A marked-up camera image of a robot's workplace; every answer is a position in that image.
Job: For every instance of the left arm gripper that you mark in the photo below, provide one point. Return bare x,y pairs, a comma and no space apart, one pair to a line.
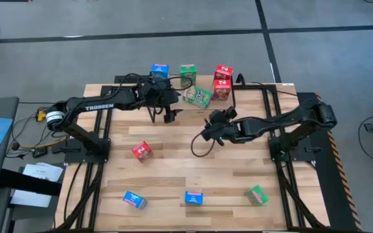
162,97

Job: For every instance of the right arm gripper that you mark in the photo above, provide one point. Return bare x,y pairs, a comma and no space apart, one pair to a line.
222,127

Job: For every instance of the green Apple Jacks cereal box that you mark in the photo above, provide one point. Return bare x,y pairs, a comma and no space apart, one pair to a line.
256,195
188,72
197,96

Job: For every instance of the red Froot Loops cereal box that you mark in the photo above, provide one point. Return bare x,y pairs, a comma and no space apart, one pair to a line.
221,90
142,151
223,71

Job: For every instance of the blue Rice Krispies cereal box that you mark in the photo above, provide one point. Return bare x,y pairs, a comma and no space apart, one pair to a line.
193,197
134,199
160,69

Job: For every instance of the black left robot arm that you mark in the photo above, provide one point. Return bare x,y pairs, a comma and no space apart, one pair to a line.
99,106

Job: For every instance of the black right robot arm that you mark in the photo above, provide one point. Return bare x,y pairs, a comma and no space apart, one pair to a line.
270,123

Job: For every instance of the wooden shelf with black legs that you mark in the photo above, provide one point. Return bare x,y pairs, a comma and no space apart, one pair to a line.
225,105

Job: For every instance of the black power strip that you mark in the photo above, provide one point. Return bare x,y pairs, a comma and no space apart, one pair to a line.
125,79

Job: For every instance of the black hazard-striped floor mat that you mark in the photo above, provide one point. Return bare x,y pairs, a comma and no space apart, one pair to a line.
332,181

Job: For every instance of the yellow power plug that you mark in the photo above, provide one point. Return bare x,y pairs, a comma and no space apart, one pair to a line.
41,115

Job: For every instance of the black power adapter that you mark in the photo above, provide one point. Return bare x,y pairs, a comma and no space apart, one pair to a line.
39,152

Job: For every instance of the white paper sheet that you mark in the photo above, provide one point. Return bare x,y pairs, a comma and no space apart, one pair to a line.
31,198
42,171

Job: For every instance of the black flat bar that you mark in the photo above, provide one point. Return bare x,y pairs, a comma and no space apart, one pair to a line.
28,182

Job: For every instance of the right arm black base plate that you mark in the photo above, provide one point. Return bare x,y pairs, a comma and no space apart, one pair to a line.
306,156

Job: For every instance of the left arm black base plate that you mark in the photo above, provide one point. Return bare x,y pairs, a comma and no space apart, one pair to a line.
76,158

